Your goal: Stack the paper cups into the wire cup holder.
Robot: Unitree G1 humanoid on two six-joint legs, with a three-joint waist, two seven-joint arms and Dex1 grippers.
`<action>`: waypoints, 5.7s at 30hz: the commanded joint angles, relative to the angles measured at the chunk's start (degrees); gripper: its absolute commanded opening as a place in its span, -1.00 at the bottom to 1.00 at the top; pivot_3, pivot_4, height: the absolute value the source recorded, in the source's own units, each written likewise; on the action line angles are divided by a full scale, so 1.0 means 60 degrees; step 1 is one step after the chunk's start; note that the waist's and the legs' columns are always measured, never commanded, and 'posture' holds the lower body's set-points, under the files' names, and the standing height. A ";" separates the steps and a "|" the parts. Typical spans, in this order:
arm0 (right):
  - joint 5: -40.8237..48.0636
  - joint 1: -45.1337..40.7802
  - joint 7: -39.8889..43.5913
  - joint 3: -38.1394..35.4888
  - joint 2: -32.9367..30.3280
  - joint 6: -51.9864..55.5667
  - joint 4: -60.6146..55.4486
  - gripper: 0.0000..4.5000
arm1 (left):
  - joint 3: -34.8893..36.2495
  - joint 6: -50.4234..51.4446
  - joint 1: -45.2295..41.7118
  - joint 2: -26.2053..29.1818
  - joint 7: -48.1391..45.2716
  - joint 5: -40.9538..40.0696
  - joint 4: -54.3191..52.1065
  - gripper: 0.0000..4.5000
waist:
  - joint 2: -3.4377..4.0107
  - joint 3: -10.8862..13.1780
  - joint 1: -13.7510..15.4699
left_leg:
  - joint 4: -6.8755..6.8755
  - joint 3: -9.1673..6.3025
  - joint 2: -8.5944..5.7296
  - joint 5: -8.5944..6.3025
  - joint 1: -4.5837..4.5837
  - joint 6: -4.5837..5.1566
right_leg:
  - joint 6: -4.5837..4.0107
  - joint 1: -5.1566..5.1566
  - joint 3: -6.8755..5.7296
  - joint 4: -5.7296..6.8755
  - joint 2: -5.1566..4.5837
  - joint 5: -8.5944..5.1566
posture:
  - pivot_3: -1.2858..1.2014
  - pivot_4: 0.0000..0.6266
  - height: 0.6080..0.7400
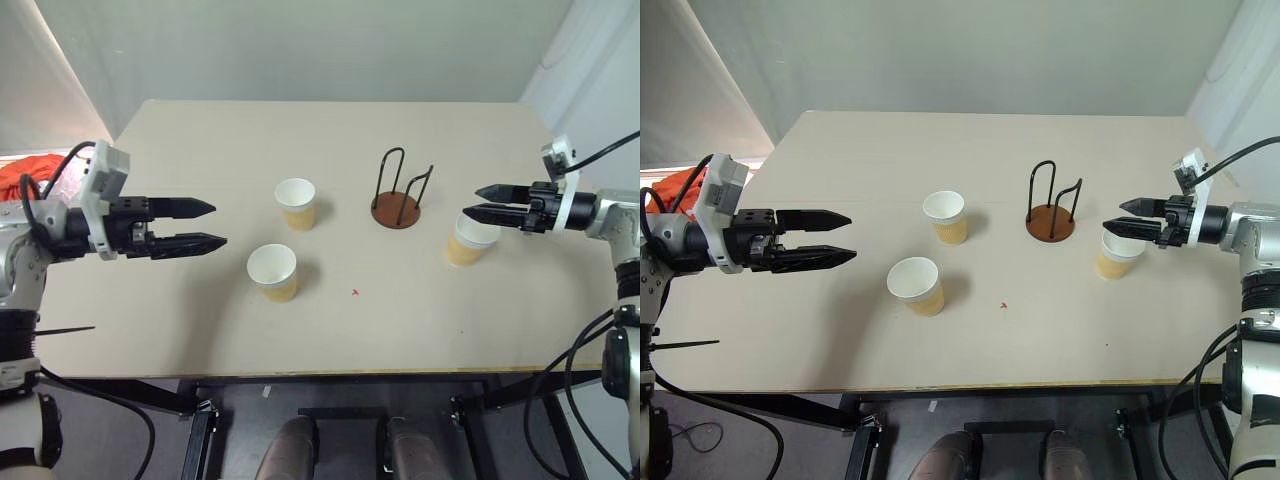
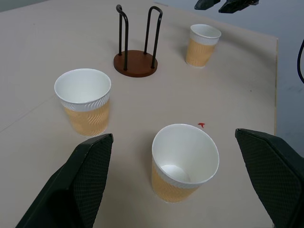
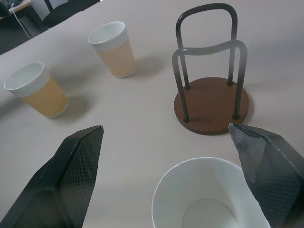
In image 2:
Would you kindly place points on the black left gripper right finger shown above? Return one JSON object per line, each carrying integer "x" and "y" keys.
{"x": 275, "y": 175}

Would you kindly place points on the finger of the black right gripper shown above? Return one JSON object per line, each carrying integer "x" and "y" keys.
{"x": 237, "y": 4}
{"x": 205, "y": 3}

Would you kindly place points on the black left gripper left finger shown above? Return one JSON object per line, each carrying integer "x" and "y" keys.
{"x": 71, "y": 185}

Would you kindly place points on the orange and white paper cup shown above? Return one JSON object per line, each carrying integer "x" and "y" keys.
{"x": 86, "y": 114}
{"x": 178, "y": 185}
{"x": 200, "y": 51}

